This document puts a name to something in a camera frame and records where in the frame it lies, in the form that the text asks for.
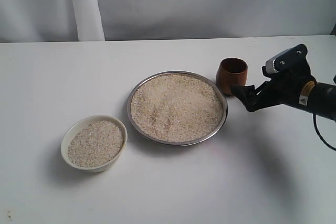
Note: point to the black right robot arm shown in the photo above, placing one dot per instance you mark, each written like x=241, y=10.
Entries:
x=324, y=95

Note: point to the white ceramic rice bowl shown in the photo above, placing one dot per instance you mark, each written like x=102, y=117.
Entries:
x=94, y=143

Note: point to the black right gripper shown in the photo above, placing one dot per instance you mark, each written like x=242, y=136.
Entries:
x=291, y=83

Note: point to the white backdrop curtain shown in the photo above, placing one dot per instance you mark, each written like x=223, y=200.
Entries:
x=99, y=20

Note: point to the round steel rice tray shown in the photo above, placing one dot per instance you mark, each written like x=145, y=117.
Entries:
x=177, y=108

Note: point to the brown wooden cup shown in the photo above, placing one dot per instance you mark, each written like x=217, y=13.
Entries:
x=231, y=71

